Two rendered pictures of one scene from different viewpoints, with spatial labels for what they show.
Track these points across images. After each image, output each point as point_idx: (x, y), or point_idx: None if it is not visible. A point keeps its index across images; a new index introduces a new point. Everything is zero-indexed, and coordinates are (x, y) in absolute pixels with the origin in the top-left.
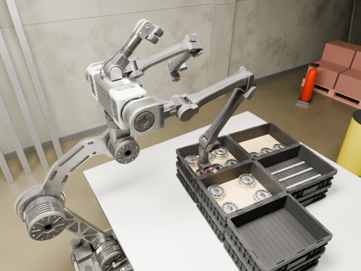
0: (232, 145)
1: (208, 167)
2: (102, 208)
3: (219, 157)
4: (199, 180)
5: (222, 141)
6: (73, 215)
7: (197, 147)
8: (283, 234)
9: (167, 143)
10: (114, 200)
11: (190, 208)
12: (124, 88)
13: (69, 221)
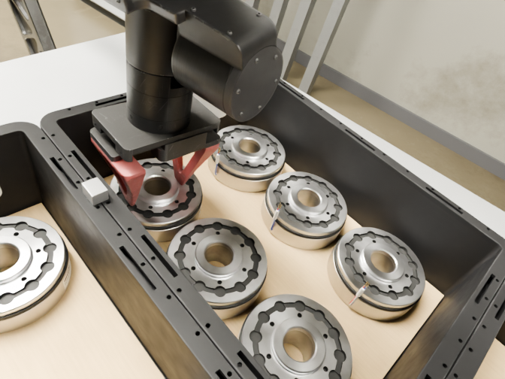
0: (455, 307)
1: (133, 159)
2: (55, 49)
3: (332, 268)
4: (6, 127)
5: (455, 252)
6: (28, 15)
7: (327, 141)
8: None
9: (373, 143)
10: (84, 64)
11: None
12: None
13: (28, 25)
